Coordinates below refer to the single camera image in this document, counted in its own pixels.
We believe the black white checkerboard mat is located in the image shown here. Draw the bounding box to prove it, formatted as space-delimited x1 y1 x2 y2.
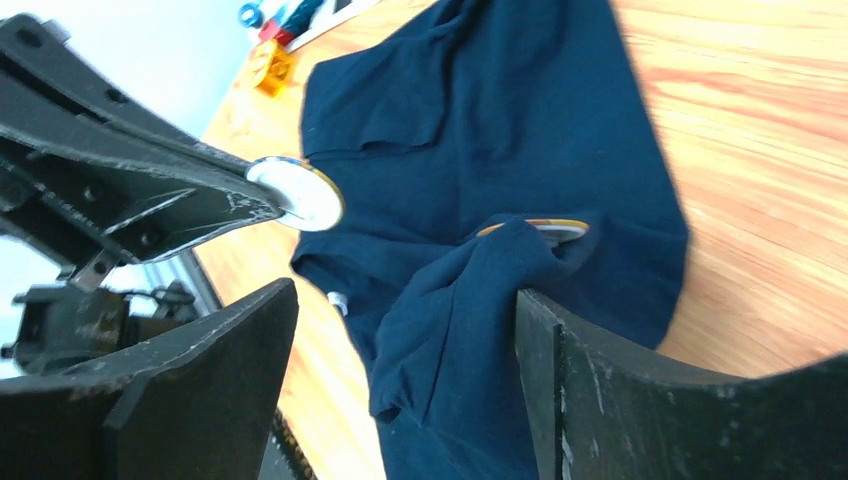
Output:
288 0 380 51

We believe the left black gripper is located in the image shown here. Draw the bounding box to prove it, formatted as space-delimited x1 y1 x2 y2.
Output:
1 13 283 291

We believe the yellow red toy piece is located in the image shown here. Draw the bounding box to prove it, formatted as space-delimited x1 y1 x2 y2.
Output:
248 39 294 98

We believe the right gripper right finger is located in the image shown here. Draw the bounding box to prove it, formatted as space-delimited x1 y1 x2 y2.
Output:
515 290 847 479

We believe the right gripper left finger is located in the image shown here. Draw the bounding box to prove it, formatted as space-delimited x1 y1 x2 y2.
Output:
1 278 298 479

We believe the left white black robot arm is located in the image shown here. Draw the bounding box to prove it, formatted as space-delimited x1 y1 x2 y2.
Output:
1 14 284 375

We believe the navy blue garment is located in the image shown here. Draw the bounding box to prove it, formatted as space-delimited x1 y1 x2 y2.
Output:
291 1 688 479

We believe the round gold brooch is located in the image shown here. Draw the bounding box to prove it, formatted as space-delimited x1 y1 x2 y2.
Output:
472 218 590 248

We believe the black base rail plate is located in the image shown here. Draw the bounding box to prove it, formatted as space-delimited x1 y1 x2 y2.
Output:
257 409 318 480

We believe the blue red toy car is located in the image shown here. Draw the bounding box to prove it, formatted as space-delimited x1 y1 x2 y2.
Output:
238 0 325 46

